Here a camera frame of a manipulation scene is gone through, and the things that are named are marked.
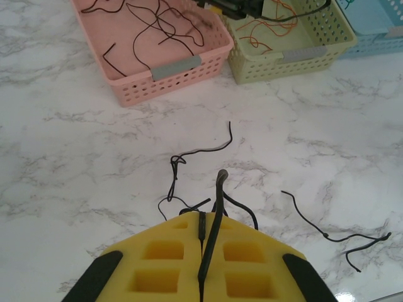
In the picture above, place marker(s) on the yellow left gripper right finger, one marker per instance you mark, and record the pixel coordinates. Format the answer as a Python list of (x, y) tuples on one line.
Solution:
[(252, 273)]

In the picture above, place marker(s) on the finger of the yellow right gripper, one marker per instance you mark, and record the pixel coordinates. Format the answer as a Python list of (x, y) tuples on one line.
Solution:
[(214, 8)]

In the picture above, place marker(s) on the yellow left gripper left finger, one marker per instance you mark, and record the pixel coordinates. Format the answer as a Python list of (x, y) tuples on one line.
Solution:
[(163, 273)]

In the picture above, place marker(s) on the green perforated plastic basket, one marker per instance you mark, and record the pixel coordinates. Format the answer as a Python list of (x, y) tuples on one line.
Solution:
[(283, 69)]

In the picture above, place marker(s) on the pink perforated plastic basket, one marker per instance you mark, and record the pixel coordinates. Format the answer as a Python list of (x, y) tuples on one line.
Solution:
[(132, 85)]

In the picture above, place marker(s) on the blue perforated plastic basket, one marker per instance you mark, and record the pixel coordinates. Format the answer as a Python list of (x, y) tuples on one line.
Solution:
[(374, 41)]

